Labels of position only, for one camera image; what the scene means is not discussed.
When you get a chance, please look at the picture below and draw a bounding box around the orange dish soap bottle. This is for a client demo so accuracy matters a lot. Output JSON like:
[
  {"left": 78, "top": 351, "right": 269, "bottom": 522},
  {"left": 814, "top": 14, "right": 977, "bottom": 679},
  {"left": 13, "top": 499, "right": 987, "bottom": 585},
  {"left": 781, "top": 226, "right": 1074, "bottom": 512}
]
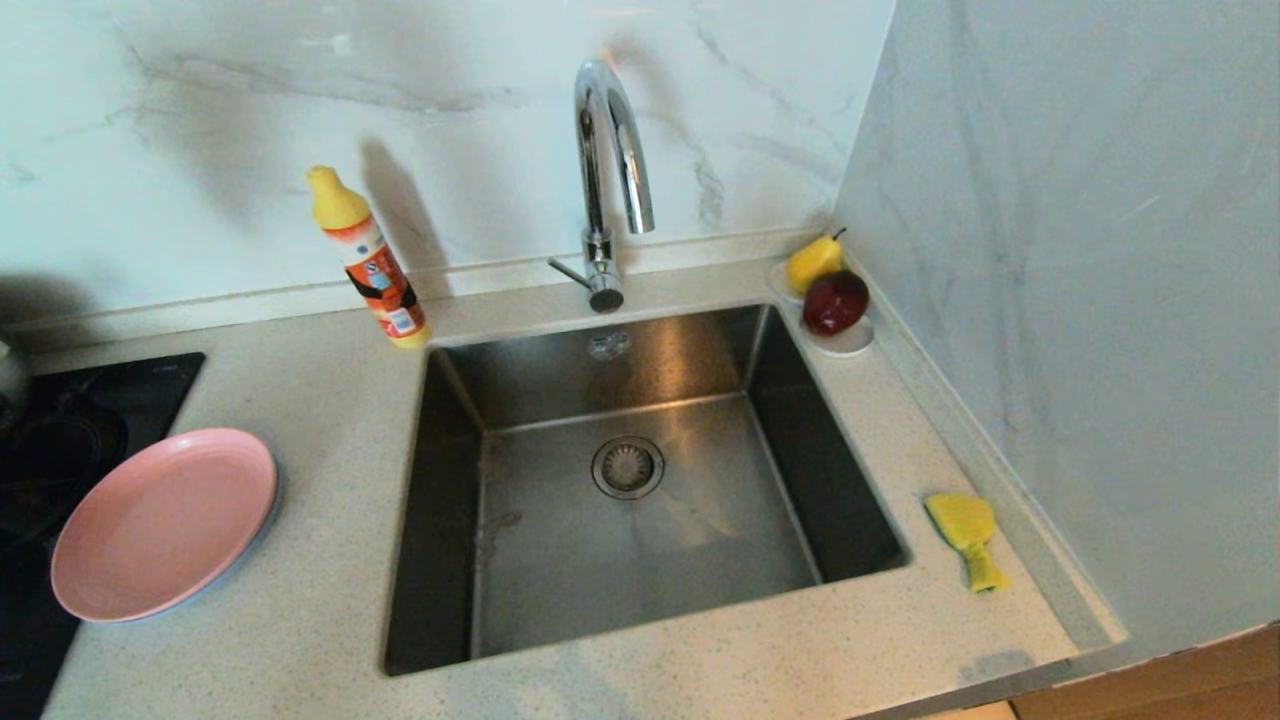
[{"left": 307, "top": 166, "right": 433, "bottom": 349}]

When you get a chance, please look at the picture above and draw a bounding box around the wooden cabinet panel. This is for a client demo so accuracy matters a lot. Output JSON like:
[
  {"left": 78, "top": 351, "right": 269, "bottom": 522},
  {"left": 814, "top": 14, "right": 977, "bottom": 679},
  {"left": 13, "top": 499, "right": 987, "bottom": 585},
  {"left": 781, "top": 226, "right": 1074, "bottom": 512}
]
[{"left": 1010, "top": 620, "right": 1280, "bottom": 720}]

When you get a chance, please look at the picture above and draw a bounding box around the metal sink drain strainer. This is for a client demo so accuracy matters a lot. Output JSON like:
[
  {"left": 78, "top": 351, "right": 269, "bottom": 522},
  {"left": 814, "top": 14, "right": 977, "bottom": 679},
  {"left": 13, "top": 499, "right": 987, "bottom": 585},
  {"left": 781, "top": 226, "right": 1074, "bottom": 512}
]
[{"left": 592, "top": 437, "right": 666, "bottom": 501}]

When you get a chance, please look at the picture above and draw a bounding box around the small white dish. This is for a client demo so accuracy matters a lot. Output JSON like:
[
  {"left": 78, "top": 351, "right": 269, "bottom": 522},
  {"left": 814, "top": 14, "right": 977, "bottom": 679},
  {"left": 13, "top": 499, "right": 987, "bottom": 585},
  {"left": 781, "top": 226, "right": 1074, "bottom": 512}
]
[{"left": 768, "top": 262, "right": 877, "bottom": 359}]

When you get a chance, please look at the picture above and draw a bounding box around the black glass cooktop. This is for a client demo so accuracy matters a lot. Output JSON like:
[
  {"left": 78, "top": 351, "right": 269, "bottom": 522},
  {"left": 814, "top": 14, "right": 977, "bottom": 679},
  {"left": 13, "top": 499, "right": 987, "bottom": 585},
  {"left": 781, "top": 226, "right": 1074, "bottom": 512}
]
[{"left": 0, "top": 352, "right": 207, "bottom": 720}]

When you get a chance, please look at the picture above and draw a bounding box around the yellow pear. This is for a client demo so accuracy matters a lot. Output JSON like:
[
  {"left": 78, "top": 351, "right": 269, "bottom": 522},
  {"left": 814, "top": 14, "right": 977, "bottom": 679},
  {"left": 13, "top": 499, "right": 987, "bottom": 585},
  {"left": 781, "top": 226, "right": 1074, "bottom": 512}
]
[{"left": 786, "top": 228, "right": 847, "bottom": 297}]

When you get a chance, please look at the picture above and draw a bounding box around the blue plate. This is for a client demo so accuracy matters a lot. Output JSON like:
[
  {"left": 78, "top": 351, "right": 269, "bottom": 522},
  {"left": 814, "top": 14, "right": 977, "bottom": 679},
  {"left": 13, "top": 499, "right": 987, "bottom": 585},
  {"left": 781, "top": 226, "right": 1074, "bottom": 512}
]
[{"left": 75, "top": 440, "right": 283, "bottom": 624}]

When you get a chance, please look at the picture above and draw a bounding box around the yellow sponge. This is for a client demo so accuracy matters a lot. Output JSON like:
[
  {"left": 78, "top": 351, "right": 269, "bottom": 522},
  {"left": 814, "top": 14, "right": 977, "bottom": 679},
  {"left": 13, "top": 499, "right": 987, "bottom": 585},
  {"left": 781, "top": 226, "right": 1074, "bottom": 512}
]
[{"left": 923, "top": 492, "right": 1011, "bottom": 593}]

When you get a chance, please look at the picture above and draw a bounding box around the dark red apple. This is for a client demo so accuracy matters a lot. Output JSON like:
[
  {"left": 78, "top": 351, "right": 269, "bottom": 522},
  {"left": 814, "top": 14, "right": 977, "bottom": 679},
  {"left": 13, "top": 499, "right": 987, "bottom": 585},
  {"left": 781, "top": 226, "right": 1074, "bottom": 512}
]
[{"left": 801, "top": 270, "right": 870, "bottom": 337}]

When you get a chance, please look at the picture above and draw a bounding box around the pink plate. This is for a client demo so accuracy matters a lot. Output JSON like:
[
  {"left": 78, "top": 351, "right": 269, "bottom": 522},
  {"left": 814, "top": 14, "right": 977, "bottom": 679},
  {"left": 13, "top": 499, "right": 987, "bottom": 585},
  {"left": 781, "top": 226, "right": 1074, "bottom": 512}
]
[{"left": 51, "top": 428, "right": 278, "bottom": 624}]

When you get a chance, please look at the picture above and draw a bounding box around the chrome gooseneck faucet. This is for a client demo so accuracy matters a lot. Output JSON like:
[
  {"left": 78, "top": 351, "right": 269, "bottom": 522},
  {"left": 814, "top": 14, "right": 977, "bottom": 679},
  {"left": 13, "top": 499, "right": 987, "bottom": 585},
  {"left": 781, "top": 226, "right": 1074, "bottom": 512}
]
[{"left": 548, "top": 58, "right": 657, "bottom": 315}]

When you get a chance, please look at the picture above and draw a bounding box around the stainless steel sink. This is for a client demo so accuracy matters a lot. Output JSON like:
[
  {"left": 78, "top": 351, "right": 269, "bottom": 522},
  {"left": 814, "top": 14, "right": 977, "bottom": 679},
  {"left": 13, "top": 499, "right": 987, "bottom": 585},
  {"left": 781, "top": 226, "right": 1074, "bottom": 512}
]
[{"left": 384, "top": 304, "right": 912, "bottom": 676}]

